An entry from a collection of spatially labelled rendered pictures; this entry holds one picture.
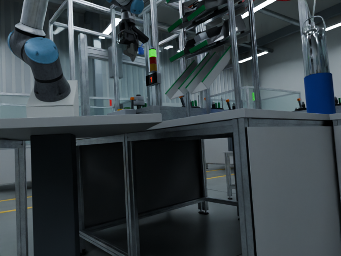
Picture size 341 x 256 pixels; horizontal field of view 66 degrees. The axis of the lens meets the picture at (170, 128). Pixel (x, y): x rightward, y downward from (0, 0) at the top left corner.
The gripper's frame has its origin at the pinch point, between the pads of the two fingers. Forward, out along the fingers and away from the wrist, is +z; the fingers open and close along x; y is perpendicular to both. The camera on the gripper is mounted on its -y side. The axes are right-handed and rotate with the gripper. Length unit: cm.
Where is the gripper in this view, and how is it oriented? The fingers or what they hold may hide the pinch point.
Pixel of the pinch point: (134, 59)
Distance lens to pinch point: 148.8
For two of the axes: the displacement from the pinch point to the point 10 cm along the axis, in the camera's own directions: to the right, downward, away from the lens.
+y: -7.6, 0.2, -6.5
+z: 0.6, 10.0, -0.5
